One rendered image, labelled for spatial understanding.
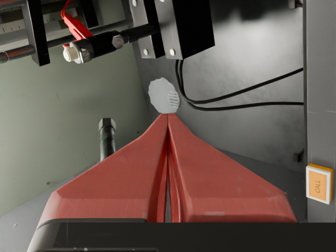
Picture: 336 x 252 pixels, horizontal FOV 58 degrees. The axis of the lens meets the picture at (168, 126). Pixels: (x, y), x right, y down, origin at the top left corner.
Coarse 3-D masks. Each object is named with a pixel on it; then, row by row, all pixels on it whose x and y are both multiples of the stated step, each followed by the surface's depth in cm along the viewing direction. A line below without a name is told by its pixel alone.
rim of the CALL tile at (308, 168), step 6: (306, 168) 40; (312, 168) 40; (318, 168) 39; (306, 174) 40; (330, 174) 38; (306, 180) 41; (330, 180) 39; (306, 186) 41; (306, 192) 42; (312, 198) 41
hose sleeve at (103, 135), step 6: (108, 126) 39; (102, 132) 38; (108, 132) 38; (102, 138) 37; (108, 138) 37; (114, 138) 38; (102, 144) 36; (108, 144) 36; (114, 144) 37; (102, 150) 36; (108, 150) 35; (114, 150) 36; (102, 156) 35
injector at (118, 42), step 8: (144, 24) 45; (152, 24) 46; (104, 32) 41; (112, 32) 42; (120, 32) 43; (128, 32) 43; (136, 32) 44; (144, 32) 45; (152, 32) 46; (80, 40) 39; (88, 40) 39; (96, 40) 40; (104, 40) 40; (112, 40) 41; (120, 40) 39; (128, 40) 43; (88, 48) 39; (96, 48) 40; (104, 48) 40; (112, 48) 41; (80, 56) 38; (96, 56) 40
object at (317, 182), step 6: (324, 168) 39; (330, 168) 39; (312, 174) 40; (318, 174) 39; (324, 174) 39; (312, 180) 40; (318, 180) 40; (324, 180) 39; (312, 186) 41; (318, 186) 40; (324, 186) 39; (330, 186) 39; (312, 192) 41; (318, 192) 40; (324, 192) 40; (330, 192) 40; (318, 198) 41; (324, 198) 40; (330, 198) 40
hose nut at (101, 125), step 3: (108, 117) 40; (102, 120) 39; (105, 120) 39; (108, 120) 39; (111, 120) 40; (99, 123) 40; (102, 123) 39; (105, 123) 39; (108, 123) 39; (111, 123) 39; (114, 123) 40; (99, 126) 39; (102, 126) 39; (111, 126) 39; (114, 126) 40; (99, 129) 39; (114, 129) 40
